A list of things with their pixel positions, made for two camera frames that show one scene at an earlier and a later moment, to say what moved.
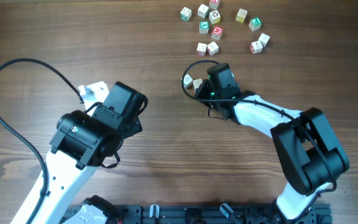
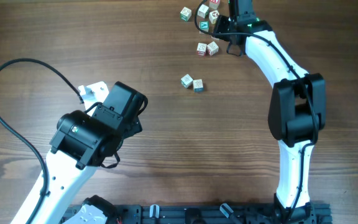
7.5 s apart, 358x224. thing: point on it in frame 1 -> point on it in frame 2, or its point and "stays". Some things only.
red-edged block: x=188 y=80 stays
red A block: x=201 y=49 stays
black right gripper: x=206 y=85 -> x=220 y=25
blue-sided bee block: x=196 y=83 stays
